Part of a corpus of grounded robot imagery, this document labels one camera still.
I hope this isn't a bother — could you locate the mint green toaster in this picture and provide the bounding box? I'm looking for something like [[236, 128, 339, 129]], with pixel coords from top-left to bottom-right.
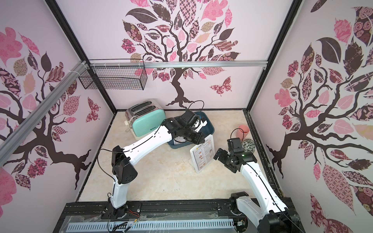
[[125, 99, 166, 140]]

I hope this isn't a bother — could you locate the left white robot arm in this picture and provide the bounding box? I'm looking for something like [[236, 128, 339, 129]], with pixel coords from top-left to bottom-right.
[[109, 109, 208, 209]]

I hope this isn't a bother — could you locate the white acrylic menu holder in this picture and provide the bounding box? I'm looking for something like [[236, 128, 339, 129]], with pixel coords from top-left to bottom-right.
[[189, 134, 216, 174]]

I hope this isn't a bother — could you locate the pink plastic cup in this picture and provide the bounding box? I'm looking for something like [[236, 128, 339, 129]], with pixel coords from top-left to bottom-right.
[[236, 125, 250, 142]]

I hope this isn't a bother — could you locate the white slotted cable duct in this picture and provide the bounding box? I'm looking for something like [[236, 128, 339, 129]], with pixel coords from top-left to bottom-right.
[[63, 219, 236, 233]]

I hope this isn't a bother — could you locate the aluminium rail wall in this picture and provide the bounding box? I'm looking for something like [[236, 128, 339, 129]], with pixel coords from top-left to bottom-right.
[[1, 61, 87, 166], [89, 60, 268, 69]]

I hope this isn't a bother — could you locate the aluminium rail left wall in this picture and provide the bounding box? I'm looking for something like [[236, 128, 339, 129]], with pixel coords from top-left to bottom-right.
[[1, 61, 87, 166]]

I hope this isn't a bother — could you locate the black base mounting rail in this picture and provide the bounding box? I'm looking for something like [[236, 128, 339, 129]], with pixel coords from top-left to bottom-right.
[[53, 199, 294, 233]]

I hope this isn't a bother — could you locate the new printed menu sheet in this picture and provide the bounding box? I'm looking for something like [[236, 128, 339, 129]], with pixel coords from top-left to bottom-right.
[[173, 117, 207, 145]]

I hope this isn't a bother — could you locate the aluminium rail back wall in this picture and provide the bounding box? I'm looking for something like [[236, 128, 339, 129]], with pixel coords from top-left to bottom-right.
[[89, 60, 268, 69]]

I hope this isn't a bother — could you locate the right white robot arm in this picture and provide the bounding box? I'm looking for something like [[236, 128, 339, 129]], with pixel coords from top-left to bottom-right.
[[214, 138, 303, 233]]

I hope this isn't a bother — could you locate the teal plastic bin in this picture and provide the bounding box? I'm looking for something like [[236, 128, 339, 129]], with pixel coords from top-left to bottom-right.
[[167, 111, 215, 149]]

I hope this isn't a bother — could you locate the black wire basket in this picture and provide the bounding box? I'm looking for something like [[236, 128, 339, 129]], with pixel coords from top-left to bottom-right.
[[79, 58, 148, 90]]

